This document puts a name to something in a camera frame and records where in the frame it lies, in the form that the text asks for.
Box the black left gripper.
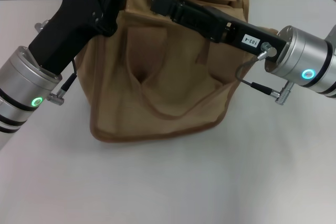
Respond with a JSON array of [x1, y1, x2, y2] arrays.
[[28, 0, 125, 76]]

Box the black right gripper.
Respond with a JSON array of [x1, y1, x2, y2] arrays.
[[151, 0, 289, 59]]

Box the khaki canvas food bag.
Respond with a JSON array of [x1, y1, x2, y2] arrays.
[[89, 0, 251, 144]]

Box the right gripper cable with connectors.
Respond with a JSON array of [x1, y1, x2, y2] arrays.
[[234, 41, 295, 107]]

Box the gripper cable with connectors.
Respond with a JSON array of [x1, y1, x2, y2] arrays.
[[34, 19, 79, 107], [234, 41, 295, 107]]

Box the left gripper cable with connectors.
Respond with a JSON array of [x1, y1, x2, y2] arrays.
[[34, 19, 79, 107]]

